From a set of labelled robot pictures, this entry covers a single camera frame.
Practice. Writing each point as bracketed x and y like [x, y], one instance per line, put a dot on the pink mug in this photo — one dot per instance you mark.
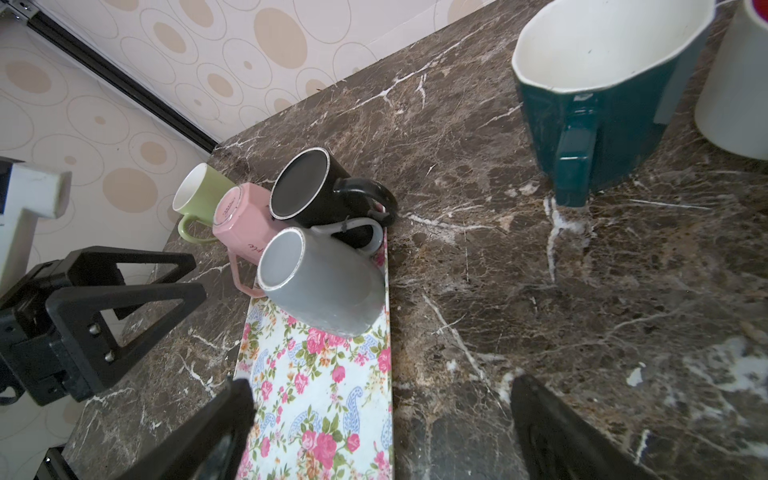
[244, 224]

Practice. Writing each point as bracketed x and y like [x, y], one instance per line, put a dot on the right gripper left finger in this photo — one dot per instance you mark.
[210, 445]

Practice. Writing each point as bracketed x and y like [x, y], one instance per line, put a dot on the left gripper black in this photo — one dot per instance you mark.
[24, 354]

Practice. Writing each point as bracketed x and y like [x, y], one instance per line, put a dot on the dark green mug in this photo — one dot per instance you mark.
[599, 82]

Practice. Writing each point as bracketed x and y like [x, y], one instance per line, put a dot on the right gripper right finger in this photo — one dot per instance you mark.
[556, 443]

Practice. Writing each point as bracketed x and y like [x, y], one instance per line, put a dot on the black mug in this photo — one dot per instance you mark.
[314, 190]

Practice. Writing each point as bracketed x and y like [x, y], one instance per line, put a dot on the light green mug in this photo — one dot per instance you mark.
[197, 198]

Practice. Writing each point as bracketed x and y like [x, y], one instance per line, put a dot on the floral serving tray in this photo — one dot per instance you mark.
[323, 402]

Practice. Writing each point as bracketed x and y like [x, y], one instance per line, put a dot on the white mug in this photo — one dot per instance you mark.
[731, 111]

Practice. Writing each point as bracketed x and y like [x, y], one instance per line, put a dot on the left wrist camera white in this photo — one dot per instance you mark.
[29, 192]

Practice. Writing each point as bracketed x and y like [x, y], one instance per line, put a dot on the grey mug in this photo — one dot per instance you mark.
[324, 275]

